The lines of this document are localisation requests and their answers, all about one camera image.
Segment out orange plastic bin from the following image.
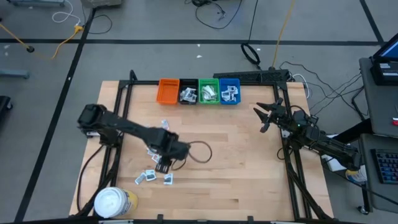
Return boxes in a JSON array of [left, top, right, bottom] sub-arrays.
[[156, 78, 181, 106]]

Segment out yellow cable black floor plug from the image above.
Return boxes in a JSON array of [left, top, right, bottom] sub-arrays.
[[0, 22, 35, 54]]

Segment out green plastic bin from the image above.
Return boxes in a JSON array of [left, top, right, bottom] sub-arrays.
[[198, 78, 220, 105]]

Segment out white floor cable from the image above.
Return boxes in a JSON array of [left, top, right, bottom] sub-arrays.
[[52, 0, 82, 26]]

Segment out grey desk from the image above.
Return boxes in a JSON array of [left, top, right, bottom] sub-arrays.
[[359, 57, 398, 139], [357, 133, 398, 215]]

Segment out black floor cable bundle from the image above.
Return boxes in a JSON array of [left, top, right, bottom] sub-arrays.
[[185, 0, 244, 31]]

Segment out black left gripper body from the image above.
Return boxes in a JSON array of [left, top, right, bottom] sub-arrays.
[[152, 132, 180, 174]]

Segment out black backlit keyboard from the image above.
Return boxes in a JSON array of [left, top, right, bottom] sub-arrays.
[[371, 148, 398, 185]]

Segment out grey equipment box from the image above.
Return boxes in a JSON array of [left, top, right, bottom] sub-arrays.
[[81, 0, 123, 9]]

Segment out long black power strip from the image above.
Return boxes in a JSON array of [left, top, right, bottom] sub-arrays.
[[213, 68, 290, 83]]

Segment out coiled black cable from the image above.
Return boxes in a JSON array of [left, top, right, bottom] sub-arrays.
[[241, 42, 262, 67]]

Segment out black right camera cable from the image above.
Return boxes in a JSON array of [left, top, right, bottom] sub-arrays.
[[287, 105, 312, 119]]

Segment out grey floor bar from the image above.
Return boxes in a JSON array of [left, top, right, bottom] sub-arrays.
[[0, 68, 30, 80]]

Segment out open laptop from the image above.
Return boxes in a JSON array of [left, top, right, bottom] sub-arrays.
[[372, 41, 398, 63]]

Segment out black plastic bin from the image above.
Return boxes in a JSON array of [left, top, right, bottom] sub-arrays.
[[178, 78, 200, 105]]

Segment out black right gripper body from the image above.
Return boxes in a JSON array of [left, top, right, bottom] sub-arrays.
[[260, 98, 295, 134]]

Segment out black desktop device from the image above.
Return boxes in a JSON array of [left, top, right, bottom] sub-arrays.
[[369, 59, 398, 86]]

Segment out blue plastic bin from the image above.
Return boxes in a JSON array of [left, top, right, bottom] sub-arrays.
[[219, 78, 242, 106]]

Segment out black camera cable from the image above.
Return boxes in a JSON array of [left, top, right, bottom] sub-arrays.
[[170, 140, 213, 171], [287, 105, 312, 119]]

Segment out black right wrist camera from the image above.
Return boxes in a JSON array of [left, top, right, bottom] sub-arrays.
[[292, 109, 312, 129]]

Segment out black left camera cable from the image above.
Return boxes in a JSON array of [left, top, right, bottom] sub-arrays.
[[170, 140, 213, 171]]

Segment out black aluminium table frame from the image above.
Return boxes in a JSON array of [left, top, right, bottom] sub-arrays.
[[76, 70, 335, 222]]

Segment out yellow cable with plug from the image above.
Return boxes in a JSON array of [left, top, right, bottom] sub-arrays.
[[51, 24, 85, 60]]

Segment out long yellow floor cable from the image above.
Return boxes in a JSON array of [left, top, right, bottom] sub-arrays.
[[271, 0, 297, 69]]

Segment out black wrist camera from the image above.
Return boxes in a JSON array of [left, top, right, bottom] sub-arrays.
[[172, 141, 191, 162], [292, 109, 312, 129]]

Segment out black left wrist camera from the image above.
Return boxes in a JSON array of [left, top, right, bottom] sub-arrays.
[[172, 141, 191, 162]]

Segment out white lid yellow wipes canister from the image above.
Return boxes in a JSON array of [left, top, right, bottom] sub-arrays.
[[93, 185, 139, 218]]

